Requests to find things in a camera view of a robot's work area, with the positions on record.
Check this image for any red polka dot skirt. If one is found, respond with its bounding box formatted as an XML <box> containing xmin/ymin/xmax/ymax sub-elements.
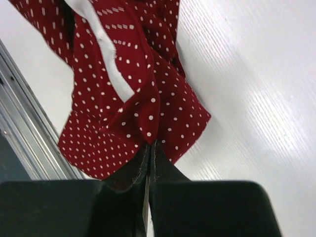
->
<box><xmin>11</xmin><ymin>0</ymin><xmax>211</xmax><ymax>180</ymax></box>

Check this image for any aluminium rail frame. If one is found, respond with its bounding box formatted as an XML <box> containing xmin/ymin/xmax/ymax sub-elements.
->
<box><xmin>0</xmin><ymin>44</ymin><xmax>84</xmax><ymax>180</ymax></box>

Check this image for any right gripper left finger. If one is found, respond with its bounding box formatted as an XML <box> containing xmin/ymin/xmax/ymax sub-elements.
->
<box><xmin>0</xmin><ymin>144</ymin><xmax>150</xmax><ymax>237</ymax></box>

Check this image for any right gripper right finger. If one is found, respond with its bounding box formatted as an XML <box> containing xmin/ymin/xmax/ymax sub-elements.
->
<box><xmin>149</xmin><ymin>141</ymin><xmax>281</xmax><ymax>237</ymax></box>

